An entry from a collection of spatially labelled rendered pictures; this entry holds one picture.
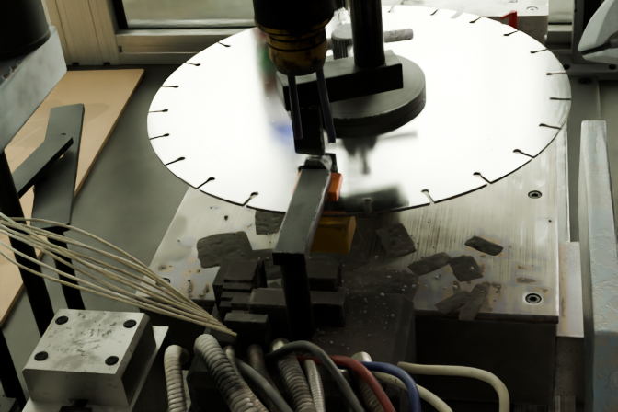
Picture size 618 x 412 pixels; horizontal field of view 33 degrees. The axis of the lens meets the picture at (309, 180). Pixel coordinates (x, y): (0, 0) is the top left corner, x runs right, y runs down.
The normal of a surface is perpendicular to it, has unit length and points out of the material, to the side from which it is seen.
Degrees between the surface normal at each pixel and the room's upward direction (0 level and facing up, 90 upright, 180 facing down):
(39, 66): 90
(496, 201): 0
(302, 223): 0
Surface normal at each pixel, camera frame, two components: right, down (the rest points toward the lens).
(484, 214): -0.10, -0.83
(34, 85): 0.98, 0.02
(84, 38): -0.18, 0.55
